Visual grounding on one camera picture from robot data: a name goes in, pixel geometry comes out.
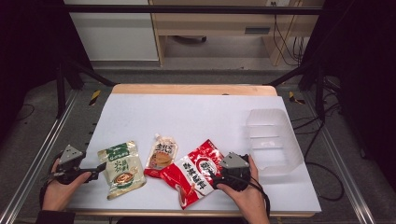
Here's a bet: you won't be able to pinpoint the white cabinet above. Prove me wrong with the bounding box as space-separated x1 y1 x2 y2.
63 0 160 62

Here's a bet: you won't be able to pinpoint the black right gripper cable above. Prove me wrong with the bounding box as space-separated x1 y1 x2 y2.
247 176 272 219

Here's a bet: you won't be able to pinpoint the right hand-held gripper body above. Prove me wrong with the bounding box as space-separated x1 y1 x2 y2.
217 151 252 192

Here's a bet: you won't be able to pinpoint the cream spout pouch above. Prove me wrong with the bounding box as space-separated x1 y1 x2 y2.
143 133 179 179

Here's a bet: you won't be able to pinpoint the person's dark clothing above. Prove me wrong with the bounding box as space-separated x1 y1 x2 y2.
115 216 248 224

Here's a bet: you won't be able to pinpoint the black metal stand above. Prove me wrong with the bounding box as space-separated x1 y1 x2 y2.
266 60 327 123
55 57 119 119

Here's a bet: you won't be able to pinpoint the black floor cables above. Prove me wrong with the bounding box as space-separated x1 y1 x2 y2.
291 102 346 203

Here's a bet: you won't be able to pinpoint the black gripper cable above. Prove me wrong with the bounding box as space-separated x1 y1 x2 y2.
38 151 64 210
247 176 272 219

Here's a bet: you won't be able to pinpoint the aluminium floor rail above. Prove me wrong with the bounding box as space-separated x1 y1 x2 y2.
303 91 376 224
0 89 80 224

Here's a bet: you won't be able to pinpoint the black horizontal frame bar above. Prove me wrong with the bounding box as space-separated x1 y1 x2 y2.
63 4 323 15

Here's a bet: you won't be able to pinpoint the green and gold food packet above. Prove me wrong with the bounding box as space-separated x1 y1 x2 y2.
97 140 148 201

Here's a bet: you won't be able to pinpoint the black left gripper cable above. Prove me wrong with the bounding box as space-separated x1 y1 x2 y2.
38 151 64 210

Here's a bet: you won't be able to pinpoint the person's left hand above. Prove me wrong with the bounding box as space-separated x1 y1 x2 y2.
41 159 93 213

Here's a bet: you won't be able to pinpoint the light wooden desk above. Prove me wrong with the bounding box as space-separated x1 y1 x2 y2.
148 0 325 67

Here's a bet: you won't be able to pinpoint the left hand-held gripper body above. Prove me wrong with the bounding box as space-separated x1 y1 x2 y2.
46 144 95 185

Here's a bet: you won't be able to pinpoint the white foam board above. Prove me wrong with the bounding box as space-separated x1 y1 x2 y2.
65 83 316 218

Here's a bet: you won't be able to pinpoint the red and white food packet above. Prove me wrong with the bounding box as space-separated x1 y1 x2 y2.
159 139 226 210

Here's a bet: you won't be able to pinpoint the black curtain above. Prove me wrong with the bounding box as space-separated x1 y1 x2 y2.
0 0 92 139
298 0 396 191

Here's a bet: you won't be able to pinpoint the translucent plastic container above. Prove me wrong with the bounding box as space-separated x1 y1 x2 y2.
245 107 304 177

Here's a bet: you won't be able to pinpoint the thin black floor cable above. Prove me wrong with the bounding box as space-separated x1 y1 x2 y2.
14 104 35 121

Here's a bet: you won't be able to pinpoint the black hanging desk cables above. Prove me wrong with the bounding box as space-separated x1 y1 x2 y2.
272 1 305 66

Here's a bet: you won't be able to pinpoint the person's right hand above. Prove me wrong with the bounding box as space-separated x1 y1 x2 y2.
217 155 271 216

